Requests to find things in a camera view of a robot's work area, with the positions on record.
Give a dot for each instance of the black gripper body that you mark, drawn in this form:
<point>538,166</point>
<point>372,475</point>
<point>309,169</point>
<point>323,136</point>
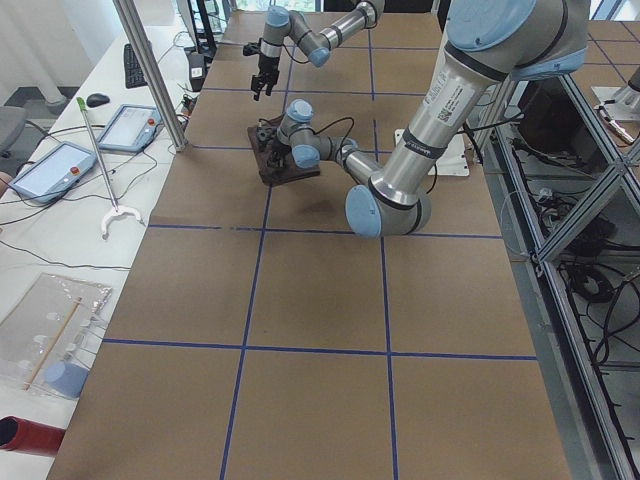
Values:
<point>276,150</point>
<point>264,67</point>

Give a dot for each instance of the brown t-shirt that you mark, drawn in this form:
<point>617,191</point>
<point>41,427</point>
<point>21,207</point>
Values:
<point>277,177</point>

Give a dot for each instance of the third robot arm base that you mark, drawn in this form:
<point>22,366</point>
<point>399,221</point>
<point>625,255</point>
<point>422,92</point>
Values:
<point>619,103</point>

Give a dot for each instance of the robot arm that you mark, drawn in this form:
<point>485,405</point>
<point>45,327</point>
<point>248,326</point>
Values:
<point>282,23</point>
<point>487,42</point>

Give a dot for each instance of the black power adapter box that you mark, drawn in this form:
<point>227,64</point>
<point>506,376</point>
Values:
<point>198,69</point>

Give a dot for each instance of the black keyboard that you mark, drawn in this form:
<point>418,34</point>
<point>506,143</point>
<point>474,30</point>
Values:
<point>133,73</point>

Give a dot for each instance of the far teach pendant tablet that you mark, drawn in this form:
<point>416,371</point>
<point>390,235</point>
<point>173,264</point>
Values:
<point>130,130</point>

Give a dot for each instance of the teach pendant tablet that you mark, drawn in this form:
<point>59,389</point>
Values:
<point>54,174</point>
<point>130,130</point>

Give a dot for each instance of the reacher grabber stick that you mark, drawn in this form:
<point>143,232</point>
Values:
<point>116,210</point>

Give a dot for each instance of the black computer mouse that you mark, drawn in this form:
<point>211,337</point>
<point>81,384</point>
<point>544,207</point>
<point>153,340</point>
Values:
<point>97,99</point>

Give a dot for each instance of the near teach pendant tablet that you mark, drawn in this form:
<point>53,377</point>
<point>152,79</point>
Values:
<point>54,174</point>

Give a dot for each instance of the clear plastic tray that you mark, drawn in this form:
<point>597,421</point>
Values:
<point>57,319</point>

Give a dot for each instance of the blue plastic cup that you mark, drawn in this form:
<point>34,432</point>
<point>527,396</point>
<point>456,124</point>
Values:
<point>66,378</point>

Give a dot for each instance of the red cylinder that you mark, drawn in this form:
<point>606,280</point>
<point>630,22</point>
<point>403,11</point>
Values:
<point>30,437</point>

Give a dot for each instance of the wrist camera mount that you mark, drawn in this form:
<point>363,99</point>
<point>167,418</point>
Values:
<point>251,49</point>
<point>264,135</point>

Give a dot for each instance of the aluminium frame post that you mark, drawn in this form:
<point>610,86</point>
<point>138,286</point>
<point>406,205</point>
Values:
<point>136,34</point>

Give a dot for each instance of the white pedestal column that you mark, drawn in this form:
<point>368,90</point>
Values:
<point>445,157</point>

